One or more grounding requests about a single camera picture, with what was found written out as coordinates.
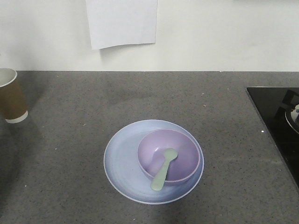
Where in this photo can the pale green plastic spoon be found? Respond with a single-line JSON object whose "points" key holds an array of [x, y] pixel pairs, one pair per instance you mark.
{"points": [[158, 181]]}

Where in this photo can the steel gas burner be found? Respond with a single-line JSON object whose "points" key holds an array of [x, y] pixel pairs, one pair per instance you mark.
{"points": [[292, 117]]}

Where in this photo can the black gas stove top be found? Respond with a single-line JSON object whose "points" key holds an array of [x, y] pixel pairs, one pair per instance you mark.
{"points": [[271, 103]]}

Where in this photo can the pale blue plate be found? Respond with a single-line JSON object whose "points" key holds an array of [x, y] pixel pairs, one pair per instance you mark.
{"points": [[135, 154]]}

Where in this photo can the brown white cup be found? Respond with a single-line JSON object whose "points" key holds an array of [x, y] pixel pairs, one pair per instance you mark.
{"points": [[13, 107]]}

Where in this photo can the white paper wall sheet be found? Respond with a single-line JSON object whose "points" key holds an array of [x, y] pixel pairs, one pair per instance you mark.
{"points": [[121, 22]]}

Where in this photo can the purple plastic bowl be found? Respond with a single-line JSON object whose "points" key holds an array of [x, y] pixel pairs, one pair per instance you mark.
{"points": [[150, 154]]}

